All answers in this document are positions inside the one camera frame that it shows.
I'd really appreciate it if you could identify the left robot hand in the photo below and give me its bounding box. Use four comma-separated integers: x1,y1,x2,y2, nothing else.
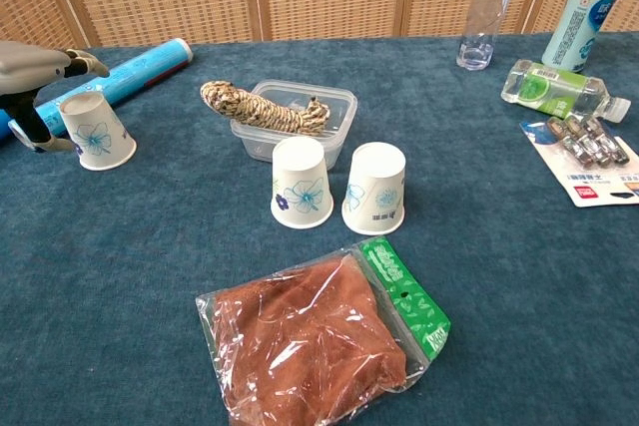
0,41,111,154

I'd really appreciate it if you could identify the white flower print paper cup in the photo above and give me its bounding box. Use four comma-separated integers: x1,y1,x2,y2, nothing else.
270,136,334,228
57,91,138,172
340,141,407,236

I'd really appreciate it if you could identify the teal tablecloth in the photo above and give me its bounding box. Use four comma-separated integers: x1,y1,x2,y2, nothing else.
0,30,639,426

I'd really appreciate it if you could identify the clear plastic food container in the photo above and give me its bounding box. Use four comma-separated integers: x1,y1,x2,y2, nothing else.
230,78,359,173

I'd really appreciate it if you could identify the brown towel in plastic bag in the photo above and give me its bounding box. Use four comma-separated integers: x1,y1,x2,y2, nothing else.
195,234,452,426

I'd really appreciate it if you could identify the clear empty water bottle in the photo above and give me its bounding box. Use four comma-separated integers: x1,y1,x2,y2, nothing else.
455,0,516,72

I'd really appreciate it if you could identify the clear bottle with green label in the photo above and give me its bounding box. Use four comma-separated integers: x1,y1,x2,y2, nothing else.
500,58,633,125

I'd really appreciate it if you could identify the white milky drink bottle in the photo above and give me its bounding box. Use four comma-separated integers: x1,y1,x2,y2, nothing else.
541,0,627,74

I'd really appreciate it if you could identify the battery blister pack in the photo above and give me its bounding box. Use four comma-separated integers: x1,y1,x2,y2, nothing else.
518,115,639,209

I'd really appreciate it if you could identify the beige braided rope bundle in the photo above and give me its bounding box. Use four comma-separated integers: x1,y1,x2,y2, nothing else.
200,79,331,137

